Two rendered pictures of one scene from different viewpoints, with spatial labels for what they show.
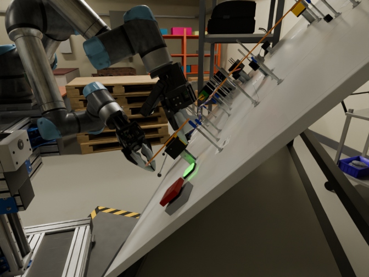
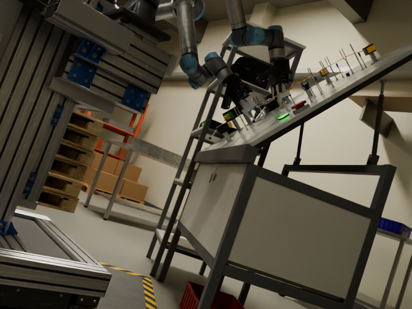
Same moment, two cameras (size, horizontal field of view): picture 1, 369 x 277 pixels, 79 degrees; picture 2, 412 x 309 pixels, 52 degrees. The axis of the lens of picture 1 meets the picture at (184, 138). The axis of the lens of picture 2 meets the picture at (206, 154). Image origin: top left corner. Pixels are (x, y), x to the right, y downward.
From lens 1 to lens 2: 161 cm
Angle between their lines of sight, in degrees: 35
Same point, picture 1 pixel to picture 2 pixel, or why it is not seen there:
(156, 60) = (281, 53)
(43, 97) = (193, 43)
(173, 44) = not seen: hidden behind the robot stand
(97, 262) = not seen: hidden behind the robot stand
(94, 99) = (219, 61)
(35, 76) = (191, 29)
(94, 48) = (260, 32)
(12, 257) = (41, 181)
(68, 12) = (238, 9)
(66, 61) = not seen: outside the picture
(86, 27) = (241, 21)
